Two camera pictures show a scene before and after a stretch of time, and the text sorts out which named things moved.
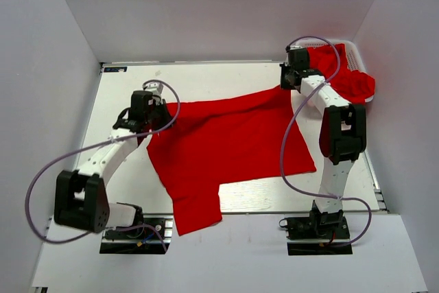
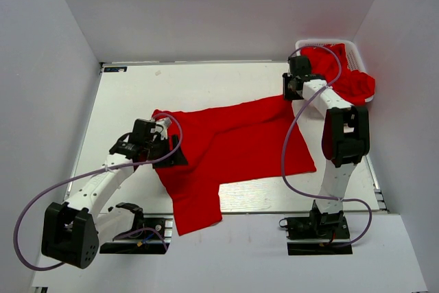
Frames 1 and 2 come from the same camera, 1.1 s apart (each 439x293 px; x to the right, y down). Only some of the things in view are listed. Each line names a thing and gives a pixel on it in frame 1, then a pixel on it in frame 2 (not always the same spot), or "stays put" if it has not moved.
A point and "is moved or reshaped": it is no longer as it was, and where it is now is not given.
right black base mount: [319, 234] stays put
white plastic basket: [354, 61] stays put
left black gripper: [164, 109] → [178, 159]
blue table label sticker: [115, 68] stays put
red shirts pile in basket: [355, 86] stays put
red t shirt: [250, 137] is moved or reshaped
